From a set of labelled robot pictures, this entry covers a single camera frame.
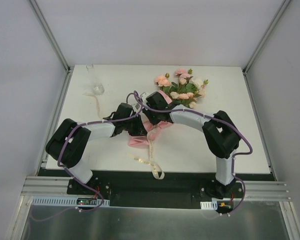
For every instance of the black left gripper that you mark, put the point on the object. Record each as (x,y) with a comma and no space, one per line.
(137,128)

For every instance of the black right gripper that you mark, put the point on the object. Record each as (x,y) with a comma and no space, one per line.
(153,117)

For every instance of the pink wrapping paper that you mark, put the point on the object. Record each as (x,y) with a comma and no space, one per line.
(141,141)

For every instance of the pink artificial flower bouquet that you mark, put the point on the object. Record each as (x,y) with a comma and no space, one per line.
(185,89)

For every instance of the cream ribbon gold lettering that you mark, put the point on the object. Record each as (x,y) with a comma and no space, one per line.
(152,155)

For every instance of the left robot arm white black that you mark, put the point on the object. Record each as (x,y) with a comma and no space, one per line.
(69,141)

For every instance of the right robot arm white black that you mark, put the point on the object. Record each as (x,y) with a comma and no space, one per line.
(221,139)

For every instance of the clear glass vase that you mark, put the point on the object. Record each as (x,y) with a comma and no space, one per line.
(95,83)

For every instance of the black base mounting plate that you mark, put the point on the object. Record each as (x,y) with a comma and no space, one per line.
(139,189)

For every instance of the shiny metal front panel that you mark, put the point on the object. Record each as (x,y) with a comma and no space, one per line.
(252,221)

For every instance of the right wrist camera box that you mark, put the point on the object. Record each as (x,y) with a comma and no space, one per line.
(144,96)

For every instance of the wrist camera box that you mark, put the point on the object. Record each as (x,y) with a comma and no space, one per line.
(144,96)
(136,107)

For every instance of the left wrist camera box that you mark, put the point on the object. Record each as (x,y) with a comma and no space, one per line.
(136,107)

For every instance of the left aluminium frame post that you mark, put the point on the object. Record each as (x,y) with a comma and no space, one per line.
(49,34)

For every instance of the aluminium frame post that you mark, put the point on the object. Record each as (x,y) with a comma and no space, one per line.
(267,34)
(49,34)

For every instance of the right white cable duct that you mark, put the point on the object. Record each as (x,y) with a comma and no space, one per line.
(216,204)

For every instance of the white cable duct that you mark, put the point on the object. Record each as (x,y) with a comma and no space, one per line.
(57,201)
(216,204)

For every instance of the left white cable duct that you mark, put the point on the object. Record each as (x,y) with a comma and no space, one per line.
(57,201)

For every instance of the front aluminium rail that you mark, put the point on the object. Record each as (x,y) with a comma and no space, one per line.
(274,191)

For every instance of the right aluminium frame post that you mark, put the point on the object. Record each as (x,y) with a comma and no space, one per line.
(267,34)

